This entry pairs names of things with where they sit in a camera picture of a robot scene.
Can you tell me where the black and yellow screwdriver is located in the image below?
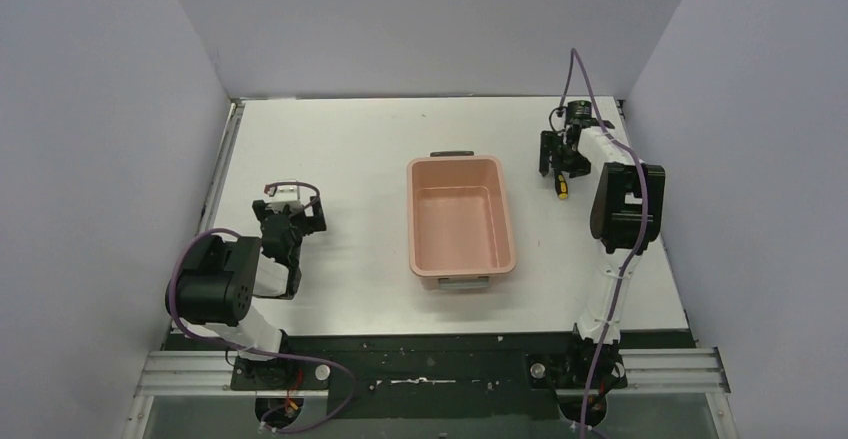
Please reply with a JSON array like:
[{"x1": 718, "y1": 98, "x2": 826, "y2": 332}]
[{"x1": 555, "y1": 172, "x2": 569, "y2": 200}]

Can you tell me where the pink plastic bin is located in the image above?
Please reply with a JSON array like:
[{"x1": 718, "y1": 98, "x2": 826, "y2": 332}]
[{"x1": 406, "y1": 151, "x2": 517, "y2": 291}]

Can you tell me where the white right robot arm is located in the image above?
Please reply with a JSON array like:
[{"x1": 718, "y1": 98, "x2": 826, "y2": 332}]
[{"x1": 539, "y1": 100, "x2": 666, "y2": 348}]

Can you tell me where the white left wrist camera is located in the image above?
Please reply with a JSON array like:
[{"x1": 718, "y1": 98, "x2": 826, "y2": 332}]
[{"x1": 265, "y1": 184, "x2": 303, "y2": 213}]

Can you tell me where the aluminium front rail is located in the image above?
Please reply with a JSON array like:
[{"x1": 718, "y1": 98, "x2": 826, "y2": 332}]
[{"x1": 124, "y1": 334, "x2": 737, "y2": 438}]

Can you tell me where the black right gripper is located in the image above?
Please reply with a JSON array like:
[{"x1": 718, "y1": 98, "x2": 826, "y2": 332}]
[{"x1": 540, "y1": 130, "x2": 589, "y2": 179}]

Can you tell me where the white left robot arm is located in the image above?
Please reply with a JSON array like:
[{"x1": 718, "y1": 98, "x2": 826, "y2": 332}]
[{"x1": 165, "y1": 150, "x2": 517, "y2": 389}]

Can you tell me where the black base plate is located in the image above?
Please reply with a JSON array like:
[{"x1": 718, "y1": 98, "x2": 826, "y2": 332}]
[{"x1": 162, "y1": 331, "x2": 697, "y2": 424}]

